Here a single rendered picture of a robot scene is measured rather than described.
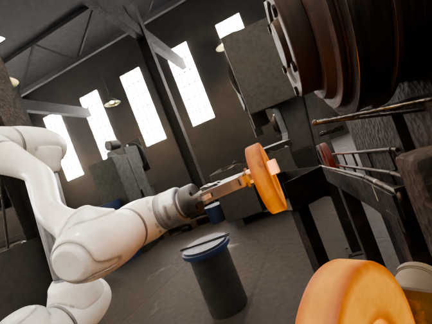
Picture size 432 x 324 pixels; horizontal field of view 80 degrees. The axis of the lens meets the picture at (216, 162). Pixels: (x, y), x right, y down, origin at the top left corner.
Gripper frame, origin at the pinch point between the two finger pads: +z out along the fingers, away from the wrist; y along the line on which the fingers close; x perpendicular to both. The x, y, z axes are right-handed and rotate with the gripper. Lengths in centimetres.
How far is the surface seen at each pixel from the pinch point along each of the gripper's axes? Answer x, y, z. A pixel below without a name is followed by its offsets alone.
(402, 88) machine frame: 3.9, -19.5, 38.5
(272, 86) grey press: 63, -273, 22
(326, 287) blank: -6.4, 36.3, 5.0
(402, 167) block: -7.2, 9.1, 21.9
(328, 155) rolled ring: -16, -95, 26
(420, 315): -15.4, 29.8, 11.5
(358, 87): 8.0, 0.8, 23.4
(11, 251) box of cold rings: 8, -129, -272
